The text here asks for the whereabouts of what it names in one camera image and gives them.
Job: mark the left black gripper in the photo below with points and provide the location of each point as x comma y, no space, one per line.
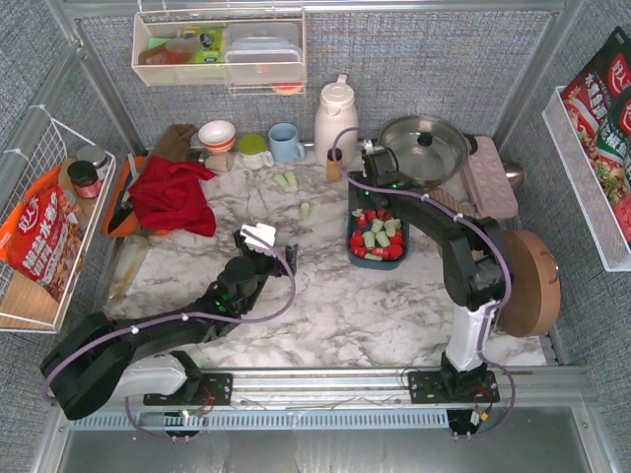
269,257

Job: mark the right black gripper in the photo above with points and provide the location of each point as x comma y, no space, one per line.
359,194

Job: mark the teal storage basket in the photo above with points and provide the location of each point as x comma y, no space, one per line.
385,265

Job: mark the red cloth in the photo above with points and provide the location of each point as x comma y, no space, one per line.
167,196

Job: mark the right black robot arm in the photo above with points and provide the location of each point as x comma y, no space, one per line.
476,269

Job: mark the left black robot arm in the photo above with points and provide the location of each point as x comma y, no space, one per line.
82,371

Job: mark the orange spice bottle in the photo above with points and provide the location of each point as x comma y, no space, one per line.
333,160

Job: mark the white thermos jug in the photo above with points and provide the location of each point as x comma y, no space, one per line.
336,111

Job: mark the striped pink cloth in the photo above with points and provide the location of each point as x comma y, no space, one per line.
445,198

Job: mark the stainless steel pot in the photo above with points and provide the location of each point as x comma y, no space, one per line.
428,149

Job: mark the blue mug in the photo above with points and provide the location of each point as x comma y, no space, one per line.
285,143

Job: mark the glass pepper grinder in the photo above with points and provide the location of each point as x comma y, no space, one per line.
223,162

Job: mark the green lidded cup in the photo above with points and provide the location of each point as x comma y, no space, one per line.
254,152

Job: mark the pink egg tray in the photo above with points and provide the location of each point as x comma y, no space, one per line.
485,180

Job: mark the orange tray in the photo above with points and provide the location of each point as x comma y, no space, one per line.
130,224

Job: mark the white orange striped bowl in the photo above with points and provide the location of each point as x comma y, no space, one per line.
217,136

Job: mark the brown cloth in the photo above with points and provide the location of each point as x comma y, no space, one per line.
174,145

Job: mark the clear plastic food container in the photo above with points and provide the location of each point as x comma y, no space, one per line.
258,53

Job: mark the dark lidded jar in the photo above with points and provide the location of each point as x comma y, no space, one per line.
85,180

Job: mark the silver lidded jar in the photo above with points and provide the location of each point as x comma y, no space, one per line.
93,154

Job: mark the round wooden board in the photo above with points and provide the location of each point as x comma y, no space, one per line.
534,305

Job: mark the green packaged item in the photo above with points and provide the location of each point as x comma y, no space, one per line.
211,44

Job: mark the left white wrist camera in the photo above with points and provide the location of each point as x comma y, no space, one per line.
260,238

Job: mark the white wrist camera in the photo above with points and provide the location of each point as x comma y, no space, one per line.
260,238
368,147

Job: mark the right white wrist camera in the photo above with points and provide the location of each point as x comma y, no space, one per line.
368,147

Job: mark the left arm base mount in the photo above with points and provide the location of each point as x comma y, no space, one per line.
211,389

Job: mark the cream wall basket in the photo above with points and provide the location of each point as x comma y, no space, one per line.
160,57

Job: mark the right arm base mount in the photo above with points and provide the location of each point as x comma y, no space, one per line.
440,387

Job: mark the white wire basket right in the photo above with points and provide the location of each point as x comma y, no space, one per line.
611,245

